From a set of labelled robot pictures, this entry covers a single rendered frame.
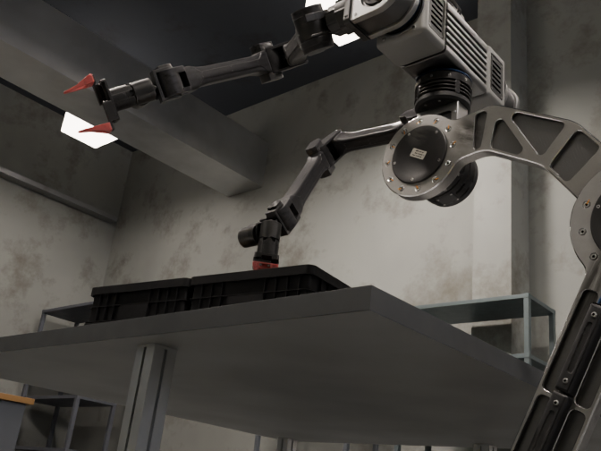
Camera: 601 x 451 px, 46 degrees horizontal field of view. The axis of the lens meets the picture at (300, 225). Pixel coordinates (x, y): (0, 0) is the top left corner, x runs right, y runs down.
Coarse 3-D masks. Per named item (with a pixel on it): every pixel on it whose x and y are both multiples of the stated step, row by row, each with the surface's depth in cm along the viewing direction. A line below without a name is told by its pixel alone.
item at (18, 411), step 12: (0, 396) 335; (12, 396) 338; (0, 408) 335; (12, 408) 339; (24, 408) 342; (0, 420) 334; (12, 420) 337; (0, 432) 333; (12, 432) 336; (0, 444) 332; (12, 444) 335
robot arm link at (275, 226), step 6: (264, 222) 191; (270, 222) 190; (276, 222) 191; (258, 228) 194; (264, 228) 190; (270, 228) 190; (276, 228) 190; (258, 234) 194; (264, 234) 189; (270, 234) 189; (276, 234) 190; (258, 240) 194
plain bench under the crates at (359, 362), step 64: (128, 320) 144; (192, 320) 130; (256, 320) 119; (320, 320) 113; (384, 320) 109; (64, 384) 218; (128, 384) 203; (192, 384) 190; (256, 384) 178; (320, 384) 168; (384, 384) 159; (448, 384) 150; (512, 384) 143; (128, 448) 138
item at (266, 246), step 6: (264, 240) 188; (270, 240) 188; (276, 240) 189; (258, 246) 189; (264, 246) 188; (270, 246) 188; (276, 246) 189; (258, 252) 184; (264, 252) 187; (270, 252) 187; (276, 252) 189; (258, 258) 185; (264, 258) 186; (270, 258) 186; (276, 258) 184
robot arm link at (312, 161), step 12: (312, 144) 224; (312, 156) 222; (324, 156) 223; (312, 168) 215; (324, 168) 221; (300, 180) 210; (312, 180) 212; (288, 192) 206; (300, 192) 204; (288, 204) 196; (300, 204) 202; (288, 216) 195; (288, 228) 196
